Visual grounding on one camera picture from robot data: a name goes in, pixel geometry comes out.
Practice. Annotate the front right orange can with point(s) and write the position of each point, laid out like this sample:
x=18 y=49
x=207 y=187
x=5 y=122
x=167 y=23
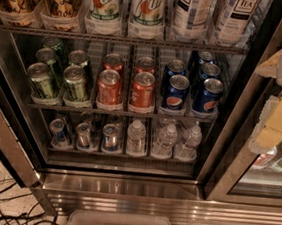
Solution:
x=143 y=90

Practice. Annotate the orange can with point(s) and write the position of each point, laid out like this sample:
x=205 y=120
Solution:
x=114 y=62
x=109 y=87
x=145 y=64
x=143 y=90

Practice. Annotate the front left orange can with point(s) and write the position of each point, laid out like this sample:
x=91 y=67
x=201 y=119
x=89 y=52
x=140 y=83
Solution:
x=109 y=87

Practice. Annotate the right slim blue can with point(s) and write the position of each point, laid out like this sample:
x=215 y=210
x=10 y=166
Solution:
x=110 y=137

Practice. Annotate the slim blue can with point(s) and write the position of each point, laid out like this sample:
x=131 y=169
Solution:
x=110 y=137
x=60 y=133

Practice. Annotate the front left Pepsi can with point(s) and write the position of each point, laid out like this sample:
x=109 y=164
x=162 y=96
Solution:
x=176 y=93

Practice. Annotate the pepsi can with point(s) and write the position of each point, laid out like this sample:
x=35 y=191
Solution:
x=176 y=93
x=198 y=58
x=173 y=67
x=205 y=71
x=208 y=96

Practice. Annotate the back right orange can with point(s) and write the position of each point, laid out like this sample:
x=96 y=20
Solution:
x=145 y=64

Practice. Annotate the back left Pepsi can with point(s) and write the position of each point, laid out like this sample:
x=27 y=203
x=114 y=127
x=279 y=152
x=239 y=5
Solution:
x=173 y=67

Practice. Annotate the back left orange can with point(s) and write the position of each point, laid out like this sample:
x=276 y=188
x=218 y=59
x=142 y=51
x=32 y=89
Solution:
x=114 y=62

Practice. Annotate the middle slim silver can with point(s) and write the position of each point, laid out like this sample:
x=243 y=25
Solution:
x=83 y=136

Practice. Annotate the front right Pepsi can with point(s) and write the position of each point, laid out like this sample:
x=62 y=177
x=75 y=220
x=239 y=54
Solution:
x=208 y=96

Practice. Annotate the middle right Pepsi can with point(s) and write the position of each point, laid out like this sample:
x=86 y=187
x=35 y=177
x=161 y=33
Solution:
x=205 y=71

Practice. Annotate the back right Pepsi can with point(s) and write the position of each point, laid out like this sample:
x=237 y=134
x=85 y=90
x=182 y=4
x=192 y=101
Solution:
x=198 y=58

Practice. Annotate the left slim blue can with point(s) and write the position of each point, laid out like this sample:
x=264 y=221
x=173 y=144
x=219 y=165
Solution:
x=60 y=133

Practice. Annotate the right 7up can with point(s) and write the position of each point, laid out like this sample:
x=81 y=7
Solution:
x=148 y=12

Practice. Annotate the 7up can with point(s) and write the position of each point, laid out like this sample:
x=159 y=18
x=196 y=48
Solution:
x=148 y=12
x=104 y=0

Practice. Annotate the left tea can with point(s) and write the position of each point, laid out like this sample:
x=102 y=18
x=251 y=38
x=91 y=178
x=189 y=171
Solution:
x=191 y=14

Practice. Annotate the tea can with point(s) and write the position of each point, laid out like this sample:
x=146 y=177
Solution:
x=191 y=14
x=232 y=16

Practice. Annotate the open fridge glass door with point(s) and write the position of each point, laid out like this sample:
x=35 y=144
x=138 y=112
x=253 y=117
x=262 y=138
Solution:
x=224 y=169

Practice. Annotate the left 7up can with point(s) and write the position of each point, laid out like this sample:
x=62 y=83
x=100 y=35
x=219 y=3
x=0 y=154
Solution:
x=104 y=0

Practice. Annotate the red can behind door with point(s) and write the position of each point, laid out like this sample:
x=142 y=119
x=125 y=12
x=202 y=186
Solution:
x=263 y=159

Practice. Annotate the right tea can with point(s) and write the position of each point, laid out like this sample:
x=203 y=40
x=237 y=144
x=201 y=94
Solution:
x=232 y=16

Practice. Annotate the left water bottle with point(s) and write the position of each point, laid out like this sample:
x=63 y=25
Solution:
x=136 y=138

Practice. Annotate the water bottle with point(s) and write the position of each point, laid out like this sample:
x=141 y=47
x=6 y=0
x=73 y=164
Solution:
x=186 y=147
x=136 y=138
x=164 y=141

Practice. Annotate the middle water bottle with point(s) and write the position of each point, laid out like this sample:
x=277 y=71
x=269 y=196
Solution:
x=164 y=141

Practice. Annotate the right water bottle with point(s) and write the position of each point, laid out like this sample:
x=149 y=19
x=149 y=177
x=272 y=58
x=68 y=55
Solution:
x=186 y=147

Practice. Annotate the middle wire shelf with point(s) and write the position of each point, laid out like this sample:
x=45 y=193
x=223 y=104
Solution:
x=119 y=112

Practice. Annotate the wire shelf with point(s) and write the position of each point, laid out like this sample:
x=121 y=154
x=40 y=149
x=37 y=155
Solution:
x=119 y=112
x=122 y=40

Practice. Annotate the top wire shelf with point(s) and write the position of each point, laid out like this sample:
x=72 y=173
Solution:
x=122 y=40

